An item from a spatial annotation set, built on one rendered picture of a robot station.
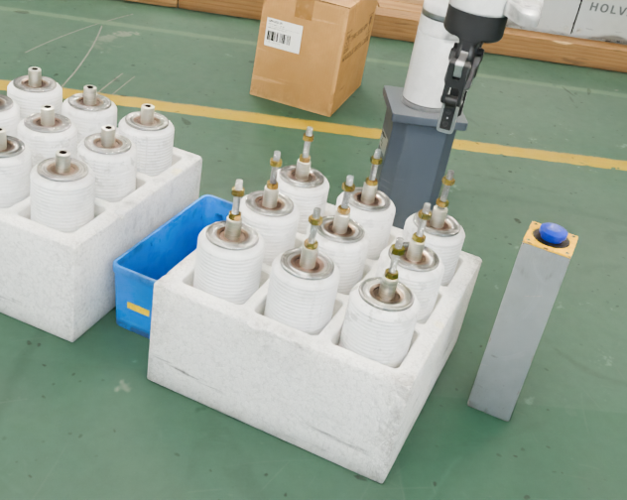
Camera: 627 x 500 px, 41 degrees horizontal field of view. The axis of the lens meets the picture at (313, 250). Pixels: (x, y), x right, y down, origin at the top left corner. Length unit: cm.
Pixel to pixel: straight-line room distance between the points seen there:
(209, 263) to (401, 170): 58
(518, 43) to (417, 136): 159
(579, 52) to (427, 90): 169
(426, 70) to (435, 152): 16
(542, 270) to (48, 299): 74
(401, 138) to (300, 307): 57
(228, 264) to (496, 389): 47
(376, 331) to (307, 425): 18
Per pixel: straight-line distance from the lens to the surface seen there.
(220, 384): 124
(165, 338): 125
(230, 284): 118
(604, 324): 172
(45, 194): 131
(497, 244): 186
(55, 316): 138
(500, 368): 134
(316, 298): 114
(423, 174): 165
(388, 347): 113
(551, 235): 123
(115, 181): 140
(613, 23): 334
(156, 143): 148
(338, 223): 124
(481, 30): 106
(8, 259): 138
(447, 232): 131
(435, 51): 158
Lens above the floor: 87
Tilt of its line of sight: 31 degrees down
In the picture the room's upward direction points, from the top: 11 degrees clockwise
